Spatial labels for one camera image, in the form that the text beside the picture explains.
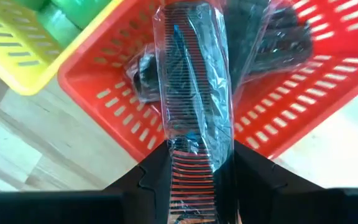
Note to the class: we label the red plastic basket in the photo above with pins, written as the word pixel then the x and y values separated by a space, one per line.
pixel 275 118

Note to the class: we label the yellow plastic basket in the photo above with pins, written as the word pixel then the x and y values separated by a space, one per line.
pixel 26 71

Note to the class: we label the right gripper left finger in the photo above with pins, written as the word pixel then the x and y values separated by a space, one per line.
pixel 73 208

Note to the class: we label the small green shampoo bottle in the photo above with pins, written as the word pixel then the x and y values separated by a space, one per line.
pixel 73 12
pixel 33 3

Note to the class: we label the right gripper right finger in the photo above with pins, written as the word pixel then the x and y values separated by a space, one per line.
pixel 291 208

